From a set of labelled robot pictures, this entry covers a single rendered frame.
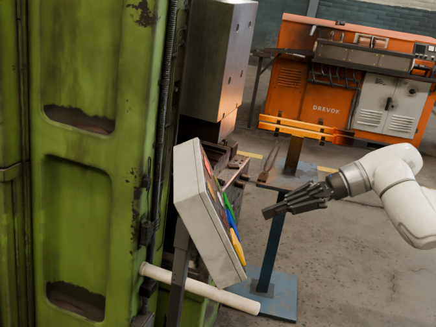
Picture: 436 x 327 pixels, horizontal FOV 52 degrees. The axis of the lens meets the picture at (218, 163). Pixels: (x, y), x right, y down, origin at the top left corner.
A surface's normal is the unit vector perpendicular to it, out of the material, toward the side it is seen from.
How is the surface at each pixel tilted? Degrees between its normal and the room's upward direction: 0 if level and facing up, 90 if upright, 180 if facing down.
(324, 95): 90
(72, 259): 90
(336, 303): 0
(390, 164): 47
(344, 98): 90
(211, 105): 90
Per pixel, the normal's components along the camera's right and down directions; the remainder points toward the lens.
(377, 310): 0.14, -0.90
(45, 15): 0.89, 0.30
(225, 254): 0.09, 0.41
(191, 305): -0.33, 0.33
